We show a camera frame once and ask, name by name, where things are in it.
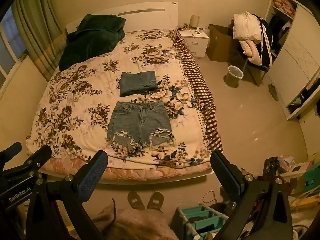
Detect person's right shoe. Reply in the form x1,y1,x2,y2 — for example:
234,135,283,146
147,191,165,212

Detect window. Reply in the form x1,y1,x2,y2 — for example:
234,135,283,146
0,5,28,88

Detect pink garment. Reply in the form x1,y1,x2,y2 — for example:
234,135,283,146
241,39,263,67

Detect pink floral mattress pad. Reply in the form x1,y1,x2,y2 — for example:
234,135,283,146
40,157,213,181

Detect person's left shoe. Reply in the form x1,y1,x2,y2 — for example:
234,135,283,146
127,191,146,211

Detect white bed headboard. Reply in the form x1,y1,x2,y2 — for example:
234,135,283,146
65,1,178,34

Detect green striped curtain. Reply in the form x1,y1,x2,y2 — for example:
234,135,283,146
11,0,63,82

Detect hanging dark clothes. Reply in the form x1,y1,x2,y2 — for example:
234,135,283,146
269,14,292,53

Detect teal storage rack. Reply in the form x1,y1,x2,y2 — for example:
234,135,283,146
176,203,230,240

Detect dark chair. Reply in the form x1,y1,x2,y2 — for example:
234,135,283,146
229,52,268,87

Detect black jacket with white stripes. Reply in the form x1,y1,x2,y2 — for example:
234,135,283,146
252,14,273,68

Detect folded blue jeans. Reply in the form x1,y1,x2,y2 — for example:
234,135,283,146
119,71,158,97

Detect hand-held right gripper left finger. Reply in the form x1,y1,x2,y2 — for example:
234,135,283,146
25,150,108,240

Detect white nightstand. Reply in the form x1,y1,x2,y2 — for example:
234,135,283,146
178,27,210,58

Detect dark slippers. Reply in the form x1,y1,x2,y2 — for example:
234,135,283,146
268,83,280,101

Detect brown cardboard box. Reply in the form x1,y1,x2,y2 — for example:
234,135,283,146
206,24,238,62

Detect pink folded quilts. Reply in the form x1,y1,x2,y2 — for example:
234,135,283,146
273,0,297,16

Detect white puffer jacket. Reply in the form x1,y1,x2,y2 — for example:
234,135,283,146
232,12,262,42

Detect floral quilt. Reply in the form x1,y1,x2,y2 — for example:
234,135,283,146
26,29,213,168

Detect black floor cable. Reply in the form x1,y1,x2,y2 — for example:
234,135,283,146
202,190,227,206

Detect round trash bin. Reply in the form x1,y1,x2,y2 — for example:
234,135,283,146
224,65,244,88

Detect ripped denim shorts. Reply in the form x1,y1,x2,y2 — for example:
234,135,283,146
106,101,175,154

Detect brown checked bedsheet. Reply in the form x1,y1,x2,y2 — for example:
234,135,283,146
169,29,224,153

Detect white bed frame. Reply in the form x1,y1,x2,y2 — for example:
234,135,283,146
38,168,216,186

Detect dark green blanket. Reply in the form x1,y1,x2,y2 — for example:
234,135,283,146
59,14,126,71

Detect dark bag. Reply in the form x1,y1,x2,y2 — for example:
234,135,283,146
264,157,286,178

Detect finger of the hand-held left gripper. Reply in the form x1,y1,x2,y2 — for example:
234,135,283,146
14,145,52,175
0,142,22,165

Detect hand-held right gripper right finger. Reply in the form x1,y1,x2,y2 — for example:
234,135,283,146
211,150,293,240

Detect white wardrobe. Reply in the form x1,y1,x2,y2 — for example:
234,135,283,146
264,0,320,121

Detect person's shoe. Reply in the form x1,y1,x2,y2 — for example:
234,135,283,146
147,191,165,212
127,191,146,211

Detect green plastic crate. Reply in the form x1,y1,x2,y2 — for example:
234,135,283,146
303,161,320,193

